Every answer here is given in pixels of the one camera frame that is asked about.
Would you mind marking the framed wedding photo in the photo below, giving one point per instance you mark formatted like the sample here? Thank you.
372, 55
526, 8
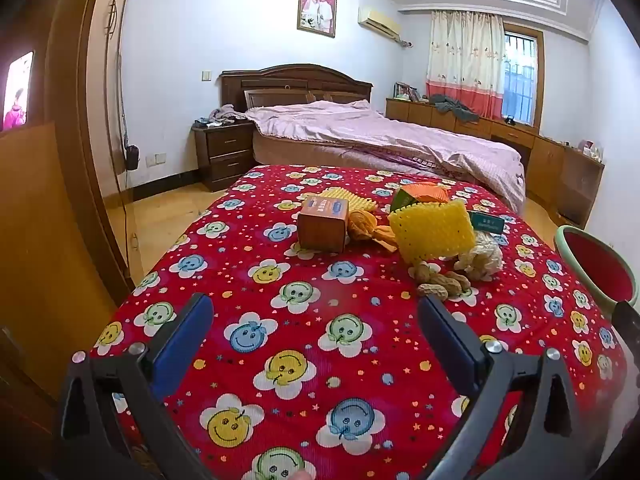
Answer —
317, 7

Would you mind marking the barred window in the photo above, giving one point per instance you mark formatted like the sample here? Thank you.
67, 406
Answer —
520, 75

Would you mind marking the black pouch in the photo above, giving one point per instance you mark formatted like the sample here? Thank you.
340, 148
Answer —
132, 157

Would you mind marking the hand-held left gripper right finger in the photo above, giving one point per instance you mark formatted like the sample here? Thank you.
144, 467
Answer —
450, 340

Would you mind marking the wall air conditioner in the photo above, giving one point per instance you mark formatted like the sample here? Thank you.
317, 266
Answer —
379, 21

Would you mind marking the small clutter on nightstand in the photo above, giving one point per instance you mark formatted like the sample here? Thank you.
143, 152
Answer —
205, 122

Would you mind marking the dark wooden bed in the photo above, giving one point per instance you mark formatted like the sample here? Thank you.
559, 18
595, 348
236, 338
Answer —
300, 85

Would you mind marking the red bin with green rim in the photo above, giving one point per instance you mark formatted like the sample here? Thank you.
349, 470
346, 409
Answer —
600, 265

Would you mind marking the orange foam net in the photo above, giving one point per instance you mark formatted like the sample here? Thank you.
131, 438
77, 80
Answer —
362, 222

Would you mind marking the white wall socket plate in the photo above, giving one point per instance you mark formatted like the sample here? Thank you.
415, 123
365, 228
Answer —
156, 160

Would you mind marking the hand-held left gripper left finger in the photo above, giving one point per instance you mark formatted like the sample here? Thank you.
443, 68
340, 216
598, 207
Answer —
182, 340

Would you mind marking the small yellow foam net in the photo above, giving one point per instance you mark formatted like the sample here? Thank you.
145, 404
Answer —
357, 200

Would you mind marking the red smiley flower printed blanket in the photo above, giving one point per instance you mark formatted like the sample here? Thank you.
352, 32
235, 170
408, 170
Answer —
310, 270

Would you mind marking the dark green packet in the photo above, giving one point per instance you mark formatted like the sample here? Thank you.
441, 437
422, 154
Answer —
487, 222

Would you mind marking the dark wooden nightstand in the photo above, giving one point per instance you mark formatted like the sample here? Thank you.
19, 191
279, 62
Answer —
225, 155

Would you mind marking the pale crumpled clothes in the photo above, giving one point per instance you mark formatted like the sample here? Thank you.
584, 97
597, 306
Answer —
227, 112

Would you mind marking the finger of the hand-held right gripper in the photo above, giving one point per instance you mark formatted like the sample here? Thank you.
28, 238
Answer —
627, 325

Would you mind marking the pink duvet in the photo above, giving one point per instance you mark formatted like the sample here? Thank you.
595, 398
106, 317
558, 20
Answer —
380, 135

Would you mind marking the light wooden desk cabinet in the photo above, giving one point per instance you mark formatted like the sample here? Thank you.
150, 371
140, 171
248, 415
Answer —
550, 160

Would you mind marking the bright screen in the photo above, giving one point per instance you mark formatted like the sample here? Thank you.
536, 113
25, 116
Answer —
19, 90

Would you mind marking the large yellow foam net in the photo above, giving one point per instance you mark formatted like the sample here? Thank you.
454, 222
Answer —
430, 232

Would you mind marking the cream and red curtain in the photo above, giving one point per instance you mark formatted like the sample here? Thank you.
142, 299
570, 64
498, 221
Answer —
462, 60

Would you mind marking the orange and green packet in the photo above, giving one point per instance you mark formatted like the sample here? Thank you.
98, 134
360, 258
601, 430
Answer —
427, 192

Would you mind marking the brown cardboard box blue label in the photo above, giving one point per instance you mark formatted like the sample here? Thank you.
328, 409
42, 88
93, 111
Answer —
320, 230

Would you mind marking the grey crumpled clothes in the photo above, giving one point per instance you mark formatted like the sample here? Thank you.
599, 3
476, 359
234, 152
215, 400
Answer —
452, 106

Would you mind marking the light wooden wardrobe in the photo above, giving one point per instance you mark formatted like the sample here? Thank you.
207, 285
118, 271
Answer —
75, 160

